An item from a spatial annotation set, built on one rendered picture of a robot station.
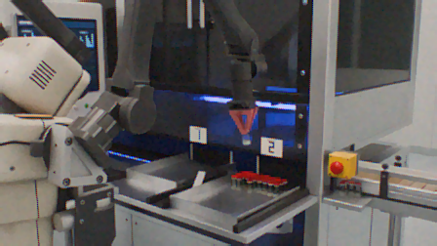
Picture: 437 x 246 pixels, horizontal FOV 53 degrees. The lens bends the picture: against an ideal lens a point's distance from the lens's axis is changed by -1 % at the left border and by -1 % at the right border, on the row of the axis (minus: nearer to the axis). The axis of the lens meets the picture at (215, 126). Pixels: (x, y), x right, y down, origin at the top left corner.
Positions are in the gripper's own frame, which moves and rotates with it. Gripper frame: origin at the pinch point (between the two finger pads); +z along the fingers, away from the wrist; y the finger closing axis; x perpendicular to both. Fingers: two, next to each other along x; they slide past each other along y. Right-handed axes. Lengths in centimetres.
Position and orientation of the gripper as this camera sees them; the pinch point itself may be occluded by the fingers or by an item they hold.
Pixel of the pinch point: (245, 131)
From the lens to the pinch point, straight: 126.4
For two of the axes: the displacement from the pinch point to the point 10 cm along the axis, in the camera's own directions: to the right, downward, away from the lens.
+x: -9.2, 0.1, 3.9
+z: 0.8, 9.8, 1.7
